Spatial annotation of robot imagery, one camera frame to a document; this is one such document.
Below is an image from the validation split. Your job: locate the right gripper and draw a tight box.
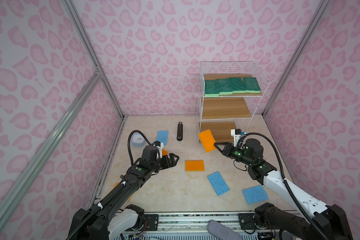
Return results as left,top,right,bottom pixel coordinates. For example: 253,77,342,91
213,142,253,167

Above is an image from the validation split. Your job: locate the blue sponge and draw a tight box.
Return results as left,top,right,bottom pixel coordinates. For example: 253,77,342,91
207,172,230,196
242,185,269,205
157,131,169,145

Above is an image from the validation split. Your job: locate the green sponge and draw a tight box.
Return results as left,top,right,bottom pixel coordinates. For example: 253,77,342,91
228,77,247,94
243,77,261,94
215,79,233,96
204,80,220,97

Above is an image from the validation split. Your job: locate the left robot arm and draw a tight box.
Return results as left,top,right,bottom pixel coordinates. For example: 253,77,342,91
67,141,180,240

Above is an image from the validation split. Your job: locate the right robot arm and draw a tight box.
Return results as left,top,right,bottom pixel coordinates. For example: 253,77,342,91
214,133,353,240

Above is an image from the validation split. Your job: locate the black stapler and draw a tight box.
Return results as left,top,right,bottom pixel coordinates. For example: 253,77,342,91
177,122,183,142

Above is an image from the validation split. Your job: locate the blue square timer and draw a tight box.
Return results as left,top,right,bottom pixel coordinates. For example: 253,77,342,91
130,133,146,147

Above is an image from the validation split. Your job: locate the grey cloth object front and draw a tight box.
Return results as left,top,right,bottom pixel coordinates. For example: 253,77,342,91
207,220,243,240

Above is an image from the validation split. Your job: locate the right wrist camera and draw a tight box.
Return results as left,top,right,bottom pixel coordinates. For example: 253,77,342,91
231,129,246,147

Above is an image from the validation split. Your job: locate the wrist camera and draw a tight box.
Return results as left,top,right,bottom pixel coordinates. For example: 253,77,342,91
231,129,246,147
152,141,164,159

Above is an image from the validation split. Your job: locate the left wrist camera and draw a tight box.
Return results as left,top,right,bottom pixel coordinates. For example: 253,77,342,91
152,141,164,159

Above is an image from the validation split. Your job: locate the white wire wooden shelf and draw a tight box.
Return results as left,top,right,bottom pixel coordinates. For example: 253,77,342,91
197,62,270,142

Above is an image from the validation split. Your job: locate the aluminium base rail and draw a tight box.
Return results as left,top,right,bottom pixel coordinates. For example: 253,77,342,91
67,211,334,240

